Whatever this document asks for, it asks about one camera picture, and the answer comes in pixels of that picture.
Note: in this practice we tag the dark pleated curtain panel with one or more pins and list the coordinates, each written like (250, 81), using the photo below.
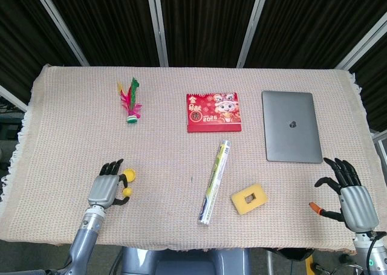
(208, 21)
(21, 36)
(317, 21)
(112, 21)

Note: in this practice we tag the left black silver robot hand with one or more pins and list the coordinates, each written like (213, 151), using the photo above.
(102, 190)

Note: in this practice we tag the white metal frame post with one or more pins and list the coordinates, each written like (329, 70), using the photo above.
(362, 42)
(157, 24)
(254, 27)
(60, 27)
(12, 97)

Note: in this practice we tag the small yellow lump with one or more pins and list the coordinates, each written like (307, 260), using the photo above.
(127, 192)

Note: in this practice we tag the yellow shallow cup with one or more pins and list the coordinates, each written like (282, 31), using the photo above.
(130, 176)

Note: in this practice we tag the red 2026 desk calendar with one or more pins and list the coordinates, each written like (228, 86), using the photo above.
(214, 124)

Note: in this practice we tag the yellow sponge with square hole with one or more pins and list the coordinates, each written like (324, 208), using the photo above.
(239, 201)

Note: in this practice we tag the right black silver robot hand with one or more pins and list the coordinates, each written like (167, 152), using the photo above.
(358, 205)

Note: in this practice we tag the grey robot torso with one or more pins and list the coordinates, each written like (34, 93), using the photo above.
(187, 263)

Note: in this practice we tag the beige woven tablecloth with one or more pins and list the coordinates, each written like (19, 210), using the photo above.
(169, 160)

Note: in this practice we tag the grey closed laptop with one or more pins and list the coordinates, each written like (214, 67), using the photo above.
(291, 127)

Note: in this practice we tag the pink green feather shuttlecock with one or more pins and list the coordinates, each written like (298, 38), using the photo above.
(132, 113)

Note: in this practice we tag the cling film roll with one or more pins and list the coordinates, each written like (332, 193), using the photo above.
(214, 181)

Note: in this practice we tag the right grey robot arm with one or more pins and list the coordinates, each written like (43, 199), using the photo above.
(370, 254)

